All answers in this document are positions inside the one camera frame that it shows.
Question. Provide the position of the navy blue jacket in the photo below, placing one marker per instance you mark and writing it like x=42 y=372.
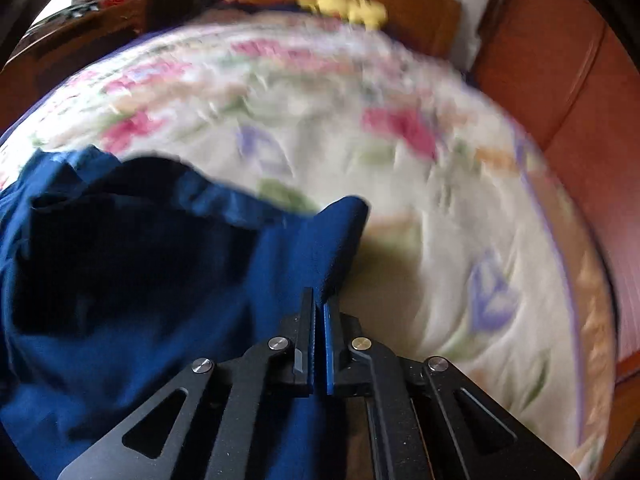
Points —
x=150 y=260

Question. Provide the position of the yellow plush toy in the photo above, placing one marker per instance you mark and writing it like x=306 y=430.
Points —
x=350 y=7

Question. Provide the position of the wooden desk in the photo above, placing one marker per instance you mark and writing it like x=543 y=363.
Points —
x=75 y=50

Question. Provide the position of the wooden bed headboard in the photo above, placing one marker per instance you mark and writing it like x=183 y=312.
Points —
x=425 y=15

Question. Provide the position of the wooden louvered wardrobe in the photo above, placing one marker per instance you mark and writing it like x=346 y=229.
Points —
x=575 y=85

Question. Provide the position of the dark wooden chair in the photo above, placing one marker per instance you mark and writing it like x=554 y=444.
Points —
x=175 y=0

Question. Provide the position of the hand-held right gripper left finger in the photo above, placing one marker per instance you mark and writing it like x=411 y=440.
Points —
x=304 y=340

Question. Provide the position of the floral quilt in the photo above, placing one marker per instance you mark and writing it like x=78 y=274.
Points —
x=400 y=260

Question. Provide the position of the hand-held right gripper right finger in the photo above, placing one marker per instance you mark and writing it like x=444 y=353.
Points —
x=328 y=350

